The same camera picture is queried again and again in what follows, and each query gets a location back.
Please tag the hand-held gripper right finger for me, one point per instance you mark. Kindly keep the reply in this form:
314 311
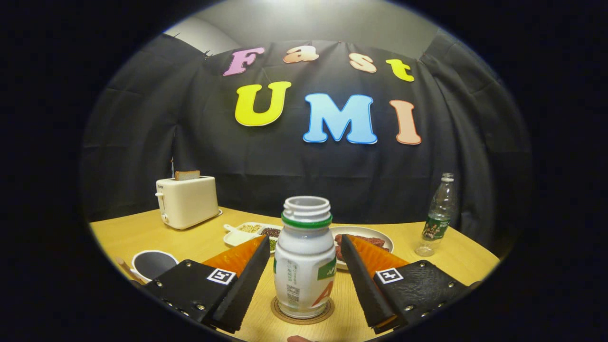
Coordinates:
365 285

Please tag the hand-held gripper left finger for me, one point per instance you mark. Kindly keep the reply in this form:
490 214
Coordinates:
247 289

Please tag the round cork coaster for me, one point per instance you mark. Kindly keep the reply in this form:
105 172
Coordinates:
304 321

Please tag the white juice bottle green label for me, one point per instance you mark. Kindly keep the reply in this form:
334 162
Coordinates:
304 251

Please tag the clear plastic water bottle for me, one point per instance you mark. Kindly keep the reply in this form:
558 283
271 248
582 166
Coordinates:
437 213

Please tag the red meat slice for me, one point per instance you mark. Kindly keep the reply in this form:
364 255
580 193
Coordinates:
373 240
338 252

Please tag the white divided dish of beans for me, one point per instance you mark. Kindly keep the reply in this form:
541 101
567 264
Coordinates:
235 237

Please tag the white round plate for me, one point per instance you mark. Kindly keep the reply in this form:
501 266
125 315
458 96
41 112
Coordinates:
365 231

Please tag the wooden table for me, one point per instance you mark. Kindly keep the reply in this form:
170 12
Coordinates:
441 270

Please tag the cream toaster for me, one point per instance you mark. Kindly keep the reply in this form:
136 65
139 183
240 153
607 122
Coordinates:
190 202

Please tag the black backdrop cloth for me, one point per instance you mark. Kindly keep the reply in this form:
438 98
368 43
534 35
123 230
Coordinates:
332 171

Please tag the toasted bread slice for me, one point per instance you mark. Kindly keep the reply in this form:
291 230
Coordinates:
186 175

